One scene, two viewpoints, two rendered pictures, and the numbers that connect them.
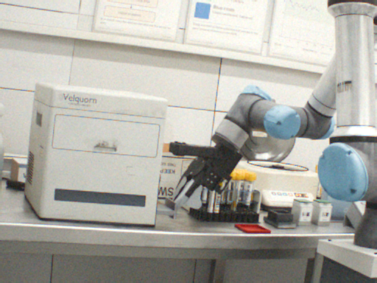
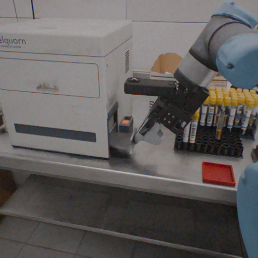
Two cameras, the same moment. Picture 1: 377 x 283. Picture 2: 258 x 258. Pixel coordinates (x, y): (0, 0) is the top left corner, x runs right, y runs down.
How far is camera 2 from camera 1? 114 cm
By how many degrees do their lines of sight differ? 45
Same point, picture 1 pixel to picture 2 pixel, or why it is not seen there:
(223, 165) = (184, 104)
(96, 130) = (34, 71)
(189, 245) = (134, 185)
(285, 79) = not seen: outside the picture
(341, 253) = not seen: outside the picture
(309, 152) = not seen: outside the picture
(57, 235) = (14, 164)
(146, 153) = (89, 94)
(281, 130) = (235, 76)
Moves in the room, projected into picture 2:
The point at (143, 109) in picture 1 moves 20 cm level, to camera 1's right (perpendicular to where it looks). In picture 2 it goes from (76, 48) to (158, 63)
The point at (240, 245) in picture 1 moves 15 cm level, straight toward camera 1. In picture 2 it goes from (192, 193) to (152, 235)
